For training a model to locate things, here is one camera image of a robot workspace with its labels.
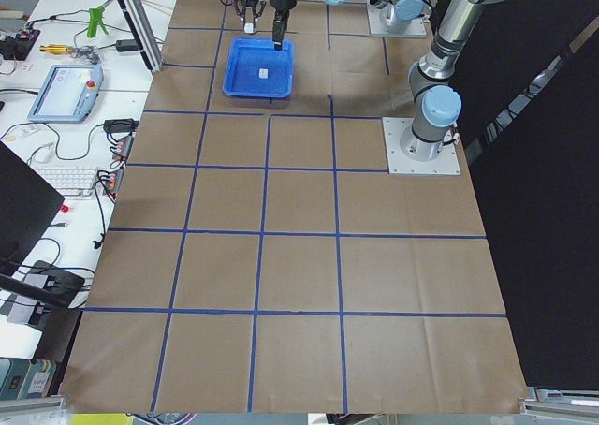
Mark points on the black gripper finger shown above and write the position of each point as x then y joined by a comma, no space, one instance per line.
279,32

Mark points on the blue plastic tray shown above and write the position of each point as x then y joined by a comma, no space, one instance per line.
255,69

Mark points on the black power adapter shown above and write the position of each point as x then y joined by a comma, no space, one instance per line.
126,45

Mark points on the green clamp tool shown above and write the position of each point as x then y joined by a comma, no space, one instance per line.
96,21

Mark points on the teach pendant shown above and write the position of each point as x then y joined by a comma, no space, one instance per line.
68,94

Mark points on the white keyboard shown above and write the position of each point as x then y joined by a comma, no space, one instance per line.
76,182

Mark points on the black monitor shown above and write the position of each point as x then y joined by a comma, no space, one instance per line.
28,206

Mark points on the aluminium frame post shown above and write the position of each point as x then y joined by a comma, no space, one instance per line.
140,27

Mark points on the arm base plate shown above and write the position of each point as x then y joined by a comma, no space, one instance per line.
408,155
383,22

